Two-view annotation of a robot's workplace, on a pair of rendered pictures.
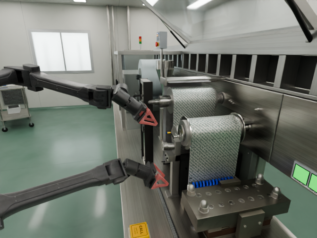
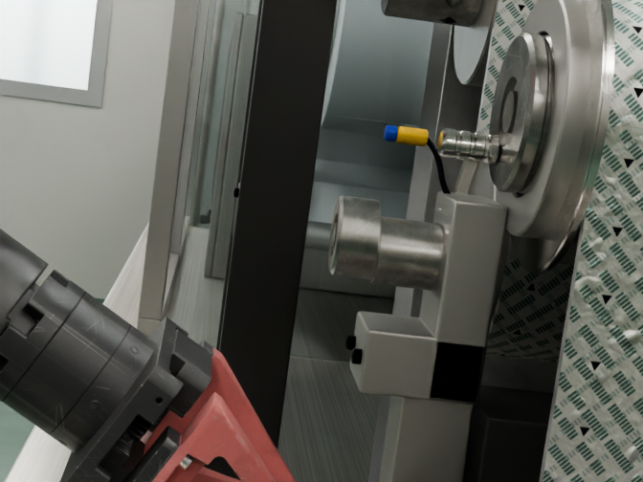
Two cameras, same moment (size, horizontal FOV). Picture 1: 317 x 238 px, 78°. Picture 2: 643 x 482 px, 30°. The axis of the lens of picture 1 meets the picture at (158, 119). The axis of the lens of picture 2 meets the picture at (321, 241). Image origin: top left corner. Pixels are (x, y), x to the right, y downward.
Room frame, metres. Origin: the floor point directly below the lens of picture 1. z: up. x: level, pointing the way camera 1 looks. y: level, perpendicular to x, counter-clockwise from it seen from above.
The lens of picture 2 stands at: (0.22, -0.10, 1.25)
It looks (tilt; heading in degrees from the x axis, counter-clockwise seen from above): 7 degrees down; 8
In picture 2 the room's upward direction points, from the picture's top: 8 degrees clockwise
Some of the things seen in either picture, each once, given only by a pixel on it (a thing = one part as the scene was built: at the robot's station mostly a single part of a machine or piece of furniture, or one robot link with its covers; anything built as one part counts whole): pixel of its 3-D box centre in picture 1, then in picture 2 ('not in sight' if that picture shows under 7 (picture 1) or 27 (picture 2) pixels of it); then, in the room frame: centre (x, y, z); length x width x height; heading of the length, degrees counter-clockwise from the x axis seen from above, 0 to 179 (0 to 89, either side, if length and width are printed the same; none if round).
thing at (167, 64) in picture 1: (164, 64); not in sight; (1.52, -0.05, 1.50); 0.14 x 0.14 x 0.06
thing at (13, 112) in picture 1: (12, 103); not in sight; (4.28, 3.28, 0.51); 0.91 x 0.58 x 1.02; 38
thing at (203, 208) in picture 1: (204, 205); not in sight; (0.58, -0.17, 1.05); 0.04 x 0.04 x 0.04
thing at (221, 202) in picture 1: (233, 200); not in sight; (0.66, -0.31, 1.00); 0.40 x 0.16 x 0.06; 104
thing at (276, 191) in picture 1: (276, 191); not in sight; (0.66, -0.48, 1.05); 0.04 x 0.04 x 0.04
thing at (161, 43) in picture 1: (160, 40); not in sight; (1.34, -0.01, 1.66); 0.07 x 0.07 x 0.10; 19
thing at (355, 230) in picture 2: (164, 146); (353, 237); (0.82, -0.03, 1.18); 0.04 x 0.02 x 0.04; 14
